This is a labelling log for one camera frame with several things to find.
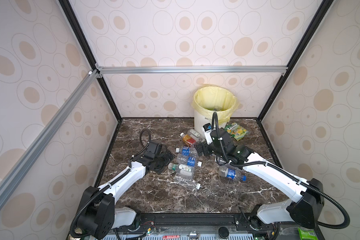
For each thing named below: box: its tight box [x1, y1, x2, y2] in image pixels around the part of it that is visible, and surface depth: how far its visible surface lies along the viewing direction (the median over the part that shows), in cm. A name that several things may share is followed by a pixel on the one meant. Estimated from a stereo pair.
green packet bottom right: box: [297, 226, 319, 240], surface depth 71 cm
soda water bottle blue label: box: [177, 155, 203, 167], surface depth 92 cm
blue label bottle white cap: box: [175, 146, 199, 157], surface depth 97 cm
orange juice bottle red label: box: [180, 132, 197, 147], surface depth 105 cm
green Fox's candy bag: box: [224, 122, 249, 141], surface depth 111 cm
